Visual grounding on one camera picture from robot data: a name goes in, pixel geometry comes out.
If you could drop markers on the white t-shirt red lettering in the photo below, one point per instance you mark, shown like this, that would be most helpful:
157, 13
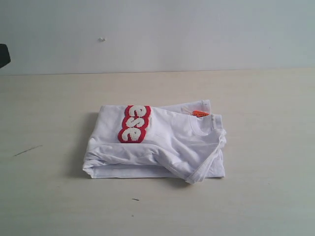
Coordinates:
135, 141

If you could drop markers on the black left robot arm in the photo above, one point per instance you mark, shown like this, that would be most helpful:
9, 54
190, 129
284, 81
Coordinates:
5, 58

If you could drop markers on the orange loop tag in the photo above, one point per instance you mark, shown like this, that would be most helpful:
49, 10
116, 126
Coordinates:
199, 114

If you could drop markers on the small white wall hook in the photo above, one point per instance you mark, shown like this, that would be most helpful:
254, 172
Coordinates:
101, 39

